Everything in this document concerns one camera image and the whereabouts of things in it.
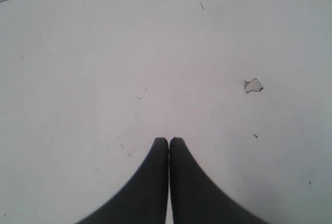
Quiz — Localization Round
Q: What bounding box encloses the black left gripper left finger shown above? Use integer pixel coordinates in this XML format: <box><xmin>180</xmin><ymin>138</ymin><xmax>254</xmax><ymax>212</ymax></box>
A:
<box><xmin>80</xmin><ymin>137</ymin><xmax>169</xmax><ymax>223</ymax></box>

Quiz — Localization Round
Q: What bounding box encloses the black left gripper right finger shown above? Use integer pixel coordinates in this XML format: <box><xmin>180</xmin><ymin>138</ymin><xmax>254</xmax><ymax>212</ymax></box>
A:
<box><xmin>169</xmin><ymin>137</ymin><xmax>265</xmax><ymax>223</ymax></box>

